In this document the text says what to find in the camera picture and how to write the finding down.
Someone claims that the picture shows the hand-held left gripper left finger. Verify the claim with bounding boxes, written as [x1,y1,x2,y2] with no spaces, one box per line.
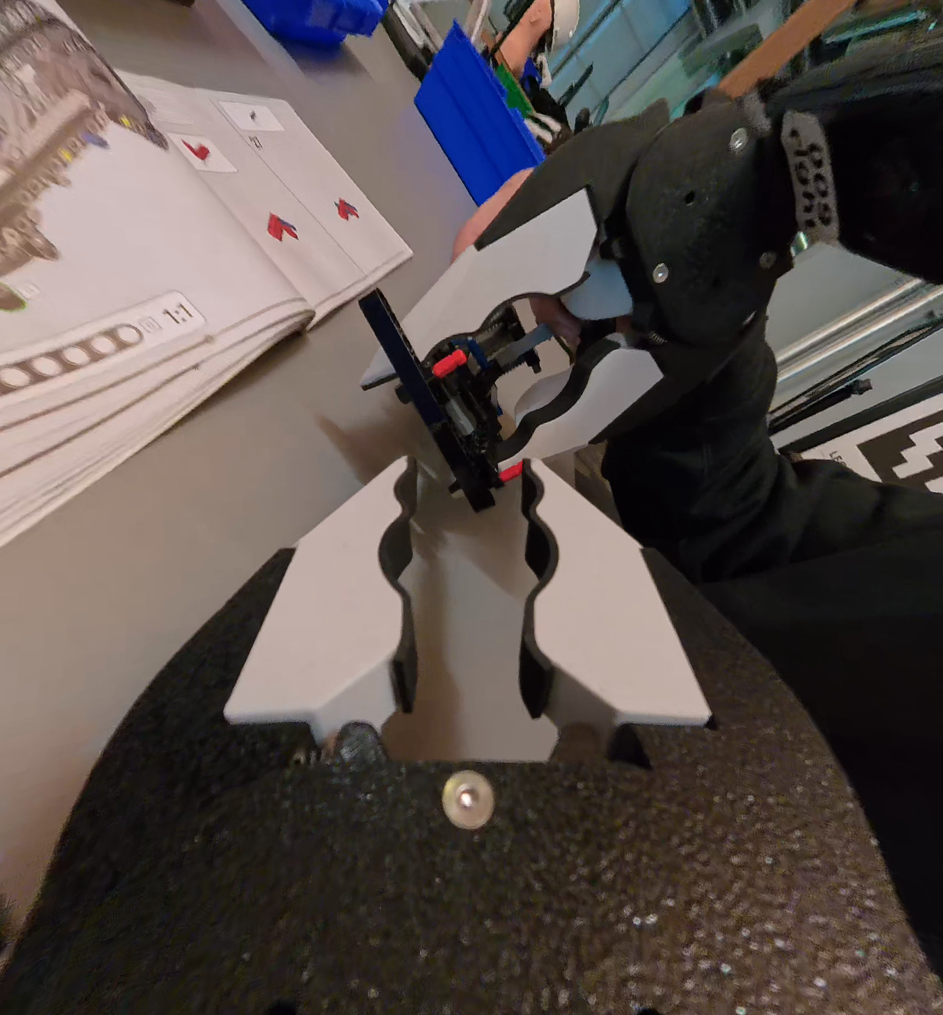
[224,456,421,746]

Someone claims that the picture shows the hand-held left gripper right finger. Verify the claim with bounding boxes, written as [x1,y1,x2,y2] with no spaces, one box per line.
[517,458,716,734]

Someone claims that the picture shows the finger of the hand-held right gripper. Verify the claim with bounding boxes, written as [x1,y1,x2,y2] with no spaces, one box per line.
[359,186,635,393]
[497,331,667,465]

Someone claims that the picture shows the long black holed brick beam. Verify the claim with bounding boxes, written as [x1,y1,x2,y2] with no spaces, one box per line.
[359,289,500,512]

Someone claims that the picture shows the person's right hand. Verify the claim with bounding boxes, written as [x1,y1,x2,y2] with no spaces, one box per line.
[450,168,585,352]

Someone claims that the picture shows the blue plastic bin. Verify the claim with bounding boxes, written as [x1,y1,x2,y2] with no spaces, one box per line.
[240,0,389,49]
[414,20,548,209]

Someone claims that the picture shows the wooden bar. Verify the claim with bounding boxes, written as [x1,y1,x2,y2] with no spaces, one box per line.
[717,0,865,100]

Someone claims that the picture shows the white building instruction booklet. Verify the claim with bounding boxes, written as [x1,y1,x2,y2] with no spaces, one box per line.
[0,0,415,574]

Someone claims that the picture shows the checkered marker board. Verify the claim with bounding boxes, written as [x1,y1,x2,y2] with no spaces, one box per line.
[776,389,943,502]

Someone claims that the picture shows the metal rail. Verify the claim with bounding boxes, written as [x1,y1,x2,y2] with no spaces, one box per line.
[769,273,943,433]

